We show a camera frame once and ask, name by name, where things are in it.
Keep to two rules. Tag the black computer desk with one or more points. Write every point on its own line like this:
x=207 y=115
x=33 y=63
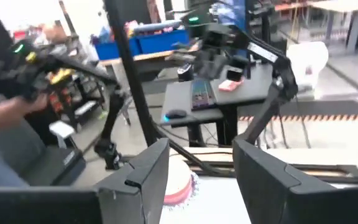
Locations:
x=253 y=88

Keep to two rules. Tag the black hazard-striped floor mat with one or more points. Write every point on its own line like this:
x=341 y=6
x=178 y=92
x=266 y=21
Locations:
x=322 y=110

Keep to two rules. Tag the black box with white label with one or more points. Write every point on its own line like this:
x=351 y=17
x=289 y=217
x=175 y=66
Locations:
x=61 y=165

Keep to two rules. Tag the small black device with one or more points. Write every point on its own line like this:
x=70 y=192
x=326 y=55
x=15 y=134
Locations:
x=235 y=74

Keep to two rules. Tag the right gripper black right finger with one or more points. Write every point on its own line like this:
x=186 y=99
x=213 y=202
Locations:
x=275 y=199

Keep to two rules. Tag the pink bowl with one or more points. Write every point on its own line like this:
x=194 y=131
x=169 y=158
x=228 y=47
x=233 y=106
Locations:
x=179 y=196

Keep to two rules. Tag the blue storage bin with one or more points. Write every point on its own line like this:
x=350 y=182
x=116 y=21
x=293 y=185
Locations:
x=117 y=49
x=163 y=42

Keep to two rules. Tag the backlit keyboard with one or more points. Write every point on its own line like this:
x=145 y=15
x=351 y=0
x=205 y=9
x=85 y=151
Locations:
x=202 y=95

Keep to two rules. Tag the blue patterned paper plate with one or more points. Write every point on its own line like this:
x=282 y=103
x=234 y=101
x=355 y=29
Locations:
x=195 y=186

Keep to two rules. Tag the white stool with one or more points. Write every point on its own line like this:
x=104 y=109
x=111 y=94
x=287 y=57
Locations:
x=61 y=130

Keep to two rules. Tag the black computer mouse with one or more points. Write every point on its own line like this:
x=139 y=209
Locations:
x=176 y=114

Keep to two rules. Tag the person's forearm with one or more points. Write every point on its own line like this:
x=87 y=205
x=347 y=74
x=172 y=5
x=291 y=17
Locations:
x=2 y=112

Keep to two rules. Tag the white chair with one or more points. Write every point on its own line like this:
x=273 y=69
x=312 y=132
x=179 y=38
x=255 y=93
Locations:
x=306 y=62

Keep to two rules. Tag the white table with grey legs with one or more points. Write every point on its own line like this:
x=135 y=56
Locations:
x=346 y=7

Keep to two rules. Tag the wooden workbench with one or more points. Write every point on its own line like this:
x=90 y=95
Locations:
x=141 y=59

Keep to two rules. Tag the pink and white box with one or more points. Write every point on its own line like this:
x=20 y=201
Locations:
x=230 y=85

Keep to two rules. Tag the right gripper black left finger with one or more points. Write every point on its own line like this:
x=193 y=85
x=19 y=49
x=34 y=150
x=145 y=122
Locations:
x=135 y=199

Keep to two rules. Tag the black metal table frame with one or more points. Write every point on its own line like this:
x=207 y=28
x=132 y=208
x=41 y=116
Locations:
x=129 y=62

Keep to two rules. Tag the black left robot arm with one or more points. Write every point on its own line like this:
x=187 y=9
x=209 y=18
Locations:
x=278 y=84

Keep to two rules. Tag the black and white cup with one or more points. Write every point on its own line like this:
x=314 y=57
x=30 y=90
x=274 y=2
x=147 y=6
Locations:
x=185 y=72

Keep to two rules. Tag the cluttered tool cart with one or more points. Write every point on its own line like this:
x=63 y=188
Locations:
x=73 y=96

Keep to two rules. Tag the person's hand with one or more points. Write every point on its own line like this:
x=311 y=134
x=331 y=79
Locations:
x=36 y=102

